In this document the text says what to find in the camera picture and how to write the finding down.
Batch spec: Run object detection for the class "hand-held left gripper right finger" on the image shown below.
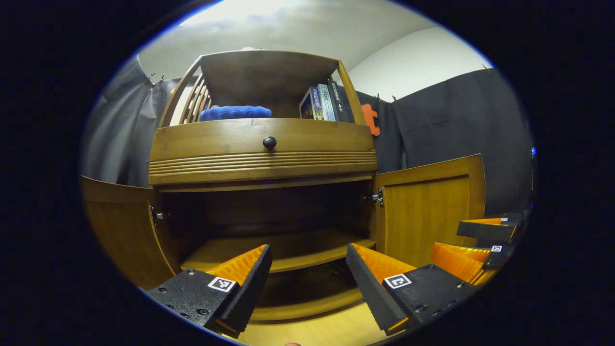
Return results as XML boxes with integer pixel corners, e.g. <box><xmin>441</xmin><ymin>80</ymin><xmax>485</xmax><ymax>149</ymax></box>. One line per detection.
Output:
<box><xmin>346</xmin><ymin>243</ymin><xmax>479</xmax><ymax>336</ymax></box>

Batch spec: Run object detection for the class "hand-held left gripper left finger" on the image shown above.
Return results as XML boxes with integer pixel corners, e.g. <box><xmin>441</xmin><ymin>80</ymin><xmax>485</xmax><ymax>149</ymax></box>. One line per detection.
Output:
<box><xmin>147</xmin><ymin>244</ymin><xmax>273</xmax><ymax>338</ymax></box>

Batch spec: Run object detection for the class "wooden cabinet door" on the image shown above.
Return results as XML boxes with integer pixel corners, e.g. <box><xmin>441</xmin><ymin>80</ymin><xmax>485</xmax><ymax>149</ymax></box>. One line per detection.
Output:
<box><xmin>81</xmin><ymin>175</ymin><xmax>181</xmax><ymax>290</ymax></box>
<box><xmin>370</xmin><ymin>154</ymin><xmax>486</xmax><ymax>270</ymax></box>

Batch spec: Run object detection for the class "wooden double-door shoe cabinet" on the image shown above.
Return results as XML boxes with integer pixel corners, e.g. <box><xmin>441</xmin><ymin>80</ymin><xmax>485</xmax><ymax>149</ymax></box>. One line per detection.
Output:
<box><xmin>81</xmin><ymin>50</ymin><xmax>486</xmax><ymax>321</ymax></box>

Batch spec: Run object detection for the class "wooden inner cabinet shelf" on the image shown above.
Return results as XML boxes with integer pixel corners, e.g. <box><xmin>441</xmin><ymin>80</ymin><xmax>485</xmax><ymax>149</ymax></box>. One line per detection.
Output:
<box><xmin>180</xmin><ymin>228</ymin><xmax>378</xmax><ymax>273</ymax></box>

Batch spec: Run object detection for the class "metal right door hinge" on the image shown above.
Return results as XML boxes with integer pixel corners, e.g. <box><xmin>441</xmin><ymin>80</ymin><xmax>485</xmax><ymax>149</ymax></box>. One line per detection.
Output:
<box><xmin>364</xmin><ymin>187</ymin><xmax>385</xmax><ymax>208</ymax></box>

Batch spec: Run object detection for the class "metal door hinge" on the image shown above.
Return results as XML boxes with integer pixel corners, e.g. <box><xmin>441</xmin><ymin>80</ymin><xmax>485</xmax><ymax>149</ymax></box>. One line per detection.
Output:
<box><xmin>364</xmin><ymin>187</ymin><xmax>385</xmax><ymax>208</ymax></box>
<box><xmin>150</xmin><ymin>206</ymin><xmax>171</xmax><ymax>227</ymax></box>

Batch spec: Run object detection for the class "metal left door hinge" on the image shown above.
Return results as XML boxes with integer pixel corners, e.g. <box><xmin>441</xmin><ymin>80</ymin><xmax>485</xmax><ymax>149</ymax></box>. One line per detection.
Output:
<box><xmin>150</xmin><ymin>206</ymin><xmax>171</xmax><ymax>227</ymax></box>

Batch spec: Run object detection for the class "wooden cabinet drawer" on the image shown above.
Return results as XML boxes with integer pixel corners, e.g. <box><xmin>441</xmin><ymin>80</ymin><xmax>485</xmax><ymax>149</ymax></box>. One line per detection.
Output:
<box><xmin>148</xmin><ymin>118</ymin><xmax>379</xmax><ymax>187</ymax></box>

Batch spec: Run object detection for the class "blue folded towel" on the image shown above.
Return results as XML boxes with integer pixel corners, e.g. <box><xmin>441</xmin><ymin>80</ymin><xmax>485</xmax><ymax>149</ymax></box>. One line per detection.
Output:
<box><xmin>198</xmin><ymin>105</ymin><xmax>272</xmax><ymax>122</ymax></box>

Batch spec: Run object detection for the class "black book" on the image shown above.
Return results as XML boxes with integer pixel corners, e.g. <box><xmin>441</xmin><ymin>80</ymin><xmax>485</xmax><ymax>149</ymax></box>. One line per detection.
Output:
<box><xmin>327</xmin><ymin>81</ymin><xmax>355</xmax><ymax>124</ymax></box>

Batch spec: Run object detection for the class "light grey book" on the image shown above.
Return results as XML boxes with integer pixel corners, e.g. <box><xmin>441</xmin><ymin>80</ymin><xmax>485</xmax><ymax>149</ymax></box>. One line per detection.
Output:
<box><xmin>315</xmin><ymin>84</ymin><xmax>337</xmax><ymax>122</ymax></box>

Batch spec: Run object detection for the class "dark blue book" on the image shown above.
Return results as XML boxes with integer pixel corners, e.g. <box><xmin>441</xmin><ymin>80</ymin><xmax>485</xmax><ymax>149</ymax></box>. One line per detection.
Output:
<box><xmin>299</xmin><ymin>86</ymin><xmax>323</xmax><ymax>121</ymax></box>

